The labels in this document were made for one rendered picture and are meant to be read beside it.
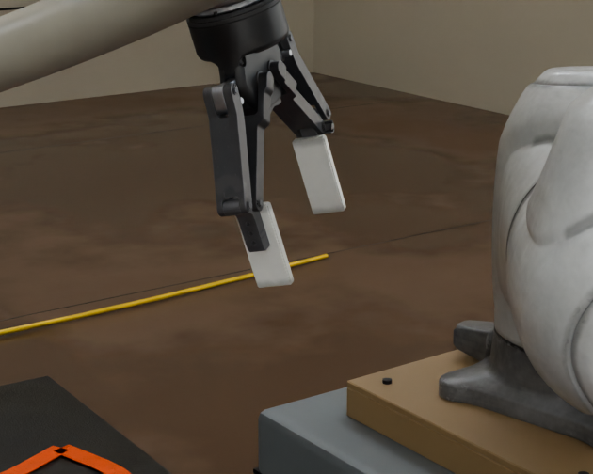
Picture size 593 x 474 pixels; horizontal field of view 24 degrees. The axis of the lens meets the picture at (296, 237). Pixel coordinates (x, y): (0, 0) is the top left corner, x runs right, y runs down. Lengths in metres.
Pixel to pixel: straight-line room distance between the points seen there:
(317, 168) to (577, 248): 0.39
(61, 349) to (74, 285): 0.55
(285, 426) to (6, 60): 0.66
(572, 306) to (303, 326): 2.98
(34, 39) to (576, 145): 0.41
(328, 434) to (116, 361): 2.43
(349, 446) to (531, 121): 0.31
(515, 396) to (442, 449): 0.07
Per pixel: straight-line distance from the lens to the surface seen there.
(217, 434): 3.12
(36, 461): 3.00
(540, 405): 1.10
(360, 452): 1.13
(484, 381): 1.14
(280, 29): 1.06
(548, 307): 0.85
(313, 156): 1.17
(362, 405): 1.17
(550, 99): 1.06
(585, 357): 0.83
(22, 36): 0.58
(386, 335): 3.73
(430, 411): 1.13
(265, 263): 1.07
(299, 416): 1.20
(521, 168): 1.04
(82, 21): 0.57
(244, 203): 1.02
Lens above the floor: 1.27
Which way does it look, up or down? 16 degrees down
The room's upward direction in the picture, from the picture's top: straight up
